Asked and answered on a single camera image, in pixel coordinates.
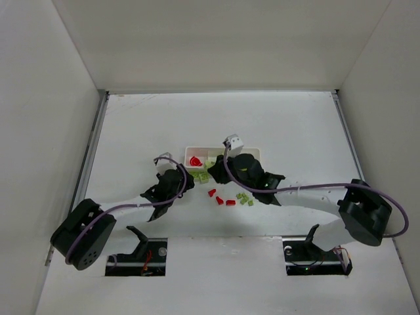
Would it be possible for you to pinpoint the right aluminium frame rail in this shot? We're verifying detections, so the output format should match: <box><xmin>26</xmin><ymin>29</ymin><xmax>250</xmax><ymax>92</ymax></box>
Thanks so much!
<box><xmin>331</xmin><ymin>91</ymin><xmax>392</xmax><ymax>246</ymax></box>

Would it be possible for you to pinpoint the aluminium frame rail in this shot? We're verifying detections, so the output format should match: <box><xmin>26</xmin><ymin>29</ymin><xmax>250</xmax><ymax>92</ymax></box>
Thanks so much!
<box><xmin>44</xmin><ymin>90</ymin><xmax>110</xmax><ymax>266</ymax></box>
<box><xmin>331</xmin><ymin>91</ymin><xmax>392</xmax><ymax>246</ymax></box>

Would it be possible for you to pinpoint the left aluminium frame rail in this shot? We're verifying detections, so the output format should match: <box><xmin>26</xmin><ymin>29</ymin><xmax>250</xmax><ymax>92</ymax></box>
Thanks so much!
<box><xmin>44</xmin><ymin>90</ymin><xmax>110</xmax><ymax>266</ymax></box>

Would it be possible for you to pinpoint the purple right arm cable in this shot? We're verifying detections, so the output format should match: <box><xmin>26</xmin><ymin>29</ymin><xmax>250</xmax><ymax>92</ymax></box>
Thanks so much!
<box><xmin>223</xmin><ymin>144</ymin><xmax>410</xmax><ymax>238</ymax></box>

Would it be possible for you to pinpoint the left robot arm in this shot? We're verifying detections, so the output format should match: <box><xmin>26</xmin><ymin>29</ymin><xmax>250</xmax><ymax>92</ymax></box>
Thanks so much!
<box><xmin>50</xmin><ymin>165</ymin><xmax>195</xmax><ymax>271</ymax></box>

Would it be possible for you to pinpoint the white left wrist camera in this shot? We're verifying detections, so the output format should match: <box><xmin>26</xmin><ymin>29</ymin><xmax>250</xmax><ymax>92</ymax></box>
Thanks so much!
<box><xmin>154</xmin><ymin>152</ymin><xmax>175</xmax><ymax>175</ymax></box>

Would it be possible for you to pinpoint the red lego piece middle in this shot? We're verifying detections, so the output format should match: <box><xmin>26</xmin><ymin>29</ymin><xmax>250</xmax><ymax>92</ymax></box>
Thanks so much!
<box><xmin>216</xmin><ymin>196</ymin><xmax>224</xmax><ymax>205</ymax></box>

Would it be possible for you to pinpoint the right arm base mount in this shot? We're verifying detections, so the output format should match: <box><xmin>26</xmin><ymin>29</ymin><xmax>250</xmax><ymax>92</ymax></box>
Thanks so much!
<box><xmin>282</xmin><ymin>224</ymin><xmax>353</xmax><ymax>276</ymax></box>

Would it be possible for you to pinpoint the white divided sorting tray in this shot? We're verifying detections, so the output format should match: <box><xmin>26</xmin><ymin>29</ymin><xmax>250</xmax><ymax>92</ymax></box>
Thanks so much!
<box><xmin>183</xmin><ymin>147</ymin><xmax>264</xmax><ymax>180</ymax></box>

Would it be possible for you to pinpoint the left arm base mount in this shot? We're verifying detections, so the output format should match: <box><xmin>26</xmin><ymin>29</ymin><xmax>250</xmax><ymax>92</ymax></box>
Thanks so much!
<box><xmin>104</xmin><ymin>226</ymin><xmax>168</xmax><ymax>277</ymax></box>

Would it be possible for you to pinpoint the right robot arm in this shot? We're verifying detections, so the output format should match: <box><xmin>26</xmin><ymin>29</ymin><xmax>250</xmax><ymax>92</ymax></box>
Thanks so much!
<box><xmin>208</xmin><ymin>154</ymin><xmax>392</xmax><ymax>251</ymax></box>

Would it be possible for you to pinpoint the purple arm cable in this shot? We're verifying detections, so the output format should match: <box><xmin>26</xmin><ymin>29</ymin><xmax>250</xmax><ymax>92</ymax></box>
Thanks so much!
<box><xmin>223</xmin><ymin>144</ymin><xmax>410</xmax><ymax>238</ymax></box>
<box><xmin>64</xmin><ymin>156</ymin><xmax>188</xmax><ymax>266</ymax></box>

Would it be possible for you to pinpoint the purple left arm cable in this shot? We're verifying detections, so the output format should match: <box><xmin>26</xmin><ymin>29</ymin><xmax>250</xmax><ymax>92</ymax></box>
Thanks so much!
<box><xmin>64</xmin><ymin>156</ymin><xmax>188</xmax><ymax>266</ymax></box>

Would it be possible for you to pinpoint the light green 2x3 lego brick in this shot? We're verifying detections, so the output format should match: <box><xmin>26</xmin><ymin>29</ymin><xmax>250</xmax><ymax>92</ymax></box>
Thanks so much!
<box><xmin>190</xmin><ymin>171</ymin><xmax>200</xmax><ymax>180</ymax></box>

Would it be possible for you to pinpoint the light green 2x2 lego brick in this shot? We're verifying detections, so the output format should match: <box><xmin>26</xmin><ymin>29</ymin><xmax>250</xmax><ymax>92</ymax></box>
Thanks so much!
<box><xmin>199</xmin><ymin>173</ymin><xmax>209</xmax><ymax>184</ymax></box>
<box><xmin>204</xmin><ymin>159</ymin><xmax>216</xmax><ymax>169</ymax></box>

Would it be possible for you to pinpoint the red transparent curved lego piece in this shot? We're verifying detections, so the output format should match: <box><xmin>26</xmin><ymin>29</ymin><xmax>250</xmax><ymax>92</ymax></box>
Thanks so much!
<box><xmin>190</xmin><ymin>156</ymin><xmax>203</xmax><ymax>167</ymax></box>

